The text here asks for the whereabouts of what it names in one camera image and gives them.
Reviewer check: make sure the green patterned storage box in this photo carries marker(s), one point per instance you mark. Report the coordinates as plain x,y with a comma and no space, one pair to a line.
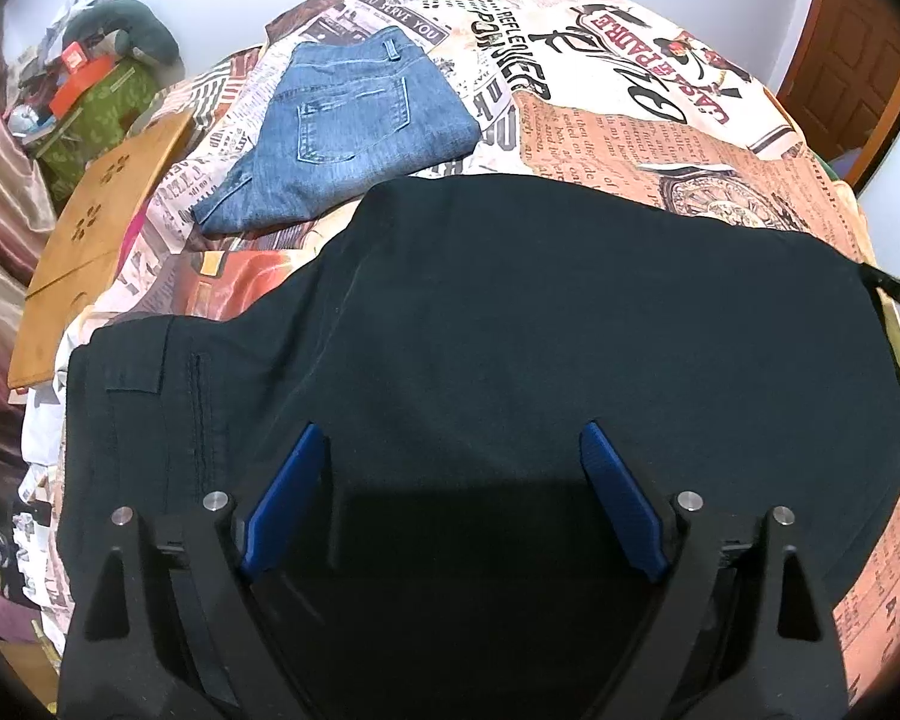
98,121

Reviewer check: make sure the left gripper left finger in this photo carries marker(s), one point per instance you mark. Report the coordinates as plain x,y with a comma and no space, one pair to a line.
170,628

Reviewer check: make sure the black pants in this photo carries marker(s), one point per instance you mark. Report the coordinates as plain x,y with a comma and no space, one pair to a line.
451,343

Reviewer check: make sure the brown wooden door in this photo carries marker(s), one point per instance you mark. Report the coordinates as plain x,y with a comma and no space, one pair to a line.
843,84

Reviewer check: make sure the wooden folding lap table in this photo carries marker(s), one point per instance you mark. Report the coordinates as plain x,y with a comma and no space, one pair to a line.
82,256

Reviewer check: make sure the orange box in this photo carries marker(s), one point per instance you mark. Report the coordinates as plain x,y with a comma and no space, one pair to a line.
81,81

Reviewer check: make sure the grey plush toy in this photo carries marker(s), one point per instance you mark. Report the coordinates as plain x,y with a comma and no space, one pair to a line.
122,28

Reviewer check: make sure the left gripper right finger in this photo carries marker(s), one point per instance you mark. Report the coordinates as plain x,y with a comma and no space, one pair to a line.
739,625

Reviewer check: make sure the folded blue jeans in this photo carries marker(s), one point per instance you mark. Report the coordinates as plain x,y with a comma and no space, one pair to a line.
342,119

